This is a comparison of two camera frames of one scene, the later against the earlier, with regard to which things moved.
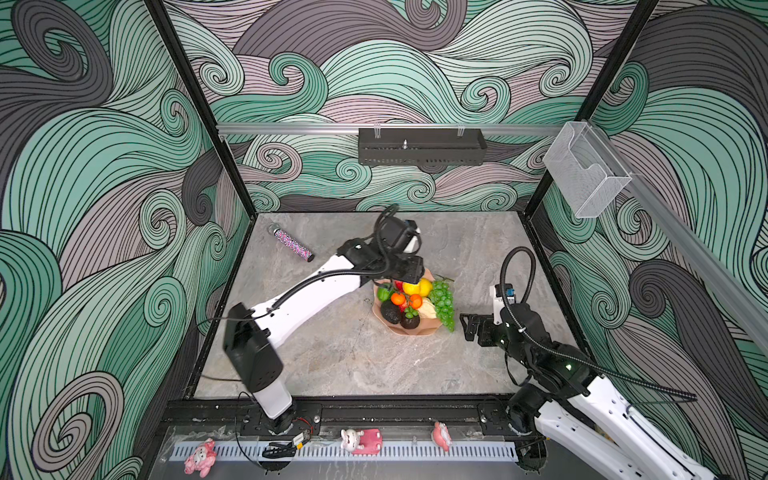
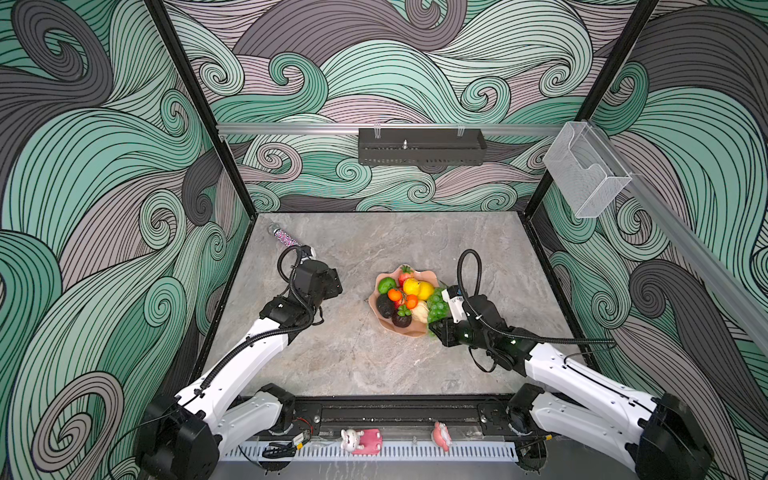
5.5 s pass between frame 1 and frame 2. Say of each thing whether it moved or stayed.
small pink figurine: stayed
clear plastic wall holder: stayed
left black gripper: moved
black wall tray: stayed
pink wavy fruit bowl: stayed
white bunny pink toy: stayed
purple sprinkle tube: stayed
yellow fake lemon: stayed
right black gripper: moved
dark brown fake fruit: moved
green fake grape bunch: moved
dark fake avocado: moved
